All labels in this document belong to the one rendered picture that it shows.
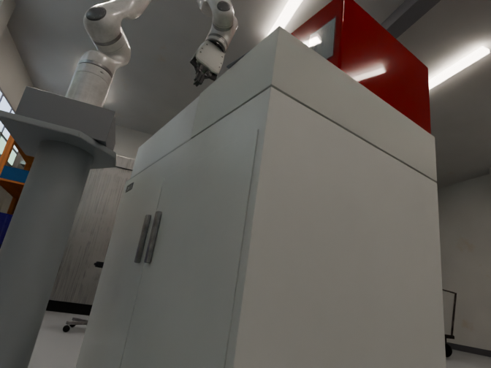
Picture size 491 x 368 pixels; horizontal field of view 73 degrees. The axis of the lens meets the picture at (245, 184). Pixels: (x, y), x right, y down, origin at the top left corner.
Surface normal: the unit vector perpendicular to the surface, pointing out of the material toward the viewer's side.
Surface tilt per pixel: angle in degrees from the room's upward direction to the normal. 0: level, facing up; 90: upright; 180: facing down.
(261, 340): 90
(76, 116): 90
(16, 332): 90
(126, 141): 90
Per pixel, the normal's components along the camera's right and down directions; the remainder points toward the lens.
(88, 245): 0.33, -0.26
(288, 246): 0.58, -0.18
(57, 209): 0.80, -0.08
